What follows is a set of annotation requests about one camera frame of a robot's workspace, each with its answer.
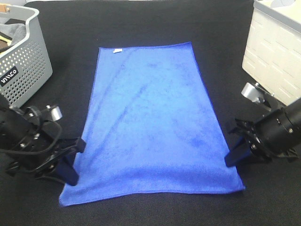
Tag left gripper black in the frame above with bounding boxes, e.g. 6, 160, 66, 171
0, 105, 86, 186

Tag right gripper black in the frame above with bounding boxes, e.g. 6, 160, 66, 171
224, 108, 299, 167

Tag blue microfiber towel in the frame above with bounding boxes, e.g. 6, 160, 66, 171
59, 42, 245, 206

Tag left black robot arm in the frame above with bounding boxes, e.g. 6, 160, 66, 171
0, 96, 86, 186

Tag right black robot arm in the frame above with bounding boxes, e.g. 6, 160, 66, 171
224, 99, 301, 167

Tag cream white slotted basket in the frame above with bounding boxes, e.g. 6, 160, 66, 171
242, 0, 301, 105

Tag grey perforated plastic basket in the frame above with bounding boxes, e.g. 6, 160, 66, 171
0, 4, 53, 107

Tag black table cloth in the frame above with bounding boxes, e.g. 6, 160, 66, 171
0, 0, 301, 226

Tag grey cloths in basket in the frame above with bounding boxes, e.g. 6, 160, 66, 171
0, 23, 26, 53

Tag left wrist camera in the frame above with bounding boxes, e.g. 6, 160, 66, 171
46, 105, 63, 121

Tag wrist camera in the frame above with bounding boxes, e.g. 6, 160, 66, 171
46, 105, 63, 121
241, 82, 276, 107

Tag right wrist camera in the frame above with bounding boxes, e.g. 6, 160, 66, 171
241, 82, 276, 107

